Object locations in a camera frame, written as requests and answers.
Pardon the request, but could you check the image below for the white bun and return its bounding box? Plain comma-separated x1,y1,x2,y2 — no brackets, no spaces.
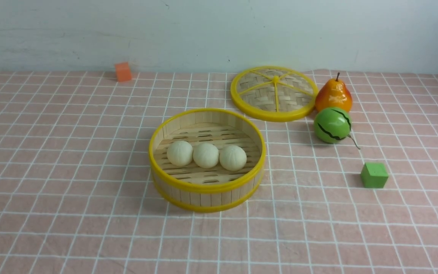
193,143,219,169
167,140,193,167
219,145,247,171

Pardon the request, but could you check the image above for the yellow-rimmed woven steamer lid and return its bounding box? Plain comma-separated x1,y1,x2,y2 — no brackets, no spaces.
230,66,319,123

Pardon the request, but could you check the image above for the yellow-rimmed bamboo steamer tray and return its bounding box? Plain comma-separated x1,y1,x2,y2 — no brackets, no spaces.
148,108,267,213

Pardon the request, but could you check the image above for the green foam cube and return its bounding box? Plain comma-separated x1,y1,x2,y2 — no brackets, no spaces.
360,162,389,189

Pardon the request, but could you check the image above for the pink checkered tablecloth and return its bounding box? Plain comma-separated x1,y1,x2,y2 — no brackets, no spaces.
0,71,438,274

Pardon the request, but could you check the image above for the green toy watermelon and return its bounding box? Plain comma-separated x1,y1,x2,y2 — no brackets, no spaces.
314,107,360,150

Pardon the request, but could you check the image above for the orange toy pear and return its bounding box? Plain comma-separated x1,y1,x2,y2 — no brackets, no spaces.
314,72,353,113

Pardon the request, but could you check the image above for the orange foam cube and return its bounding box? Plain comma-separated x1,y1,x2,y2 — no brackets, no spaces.
114,62,132,83

